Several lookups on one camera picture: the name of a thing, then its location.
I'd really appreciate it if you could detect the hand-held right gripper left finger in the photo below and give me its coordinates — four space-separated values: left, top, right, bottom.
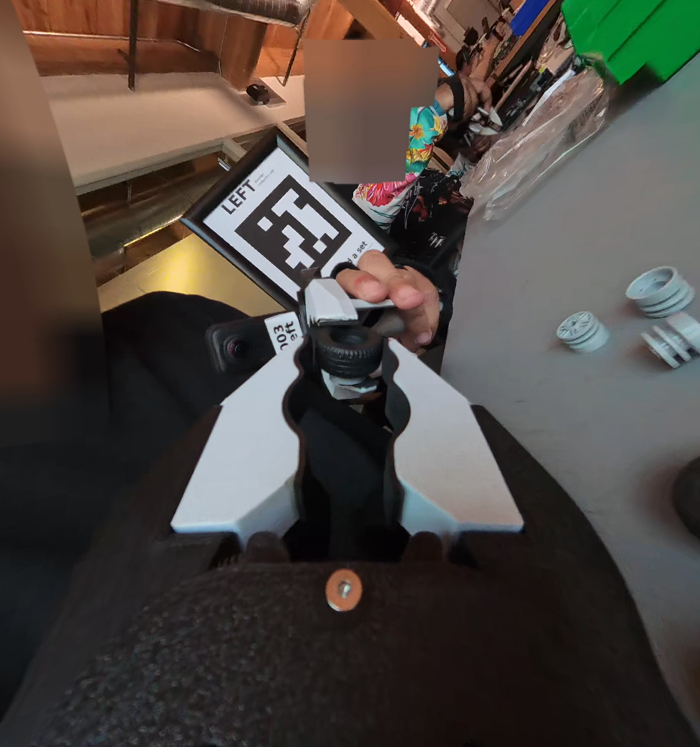
170 341 316 538

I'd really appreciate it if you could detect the person's left hand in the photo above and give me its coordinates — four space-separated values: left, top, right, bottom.
335 252 443 352

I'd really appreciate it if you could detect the small black device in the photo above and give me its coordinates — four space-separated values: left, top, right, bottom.
245 83 287 108

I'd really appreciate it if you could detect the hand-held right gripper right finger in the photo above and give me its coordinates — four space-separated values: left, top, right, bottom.
382 338 526 538

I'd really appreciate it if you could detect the blue crate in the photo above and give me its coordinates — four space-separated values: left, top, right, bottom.
509 0 562 37

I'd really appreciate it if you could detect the clear plastic bag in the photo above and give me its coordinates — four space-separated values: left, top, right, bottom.
460 73 614 224

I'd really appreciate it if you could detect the grey toy wheel rim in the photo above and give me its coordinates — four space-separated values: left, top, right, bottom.
624 265 697 320
324 371 381 402
556 311 611 355
640 311 700 370

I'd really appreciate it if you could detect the small black toy tyre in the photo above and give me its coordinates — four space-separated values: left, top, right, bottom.
314 326 384 375

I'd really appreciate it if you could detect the green plastic box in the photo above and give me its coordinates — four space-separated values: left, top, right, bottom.
560 0 700 86

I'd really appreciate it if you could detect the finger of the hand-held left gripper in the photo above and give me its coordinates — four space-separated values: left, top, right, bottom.
350 296 410 338
299 275 361 328

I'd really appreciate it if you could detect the white counter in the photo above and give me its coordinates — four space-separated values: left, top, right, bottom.
40 71 311 196

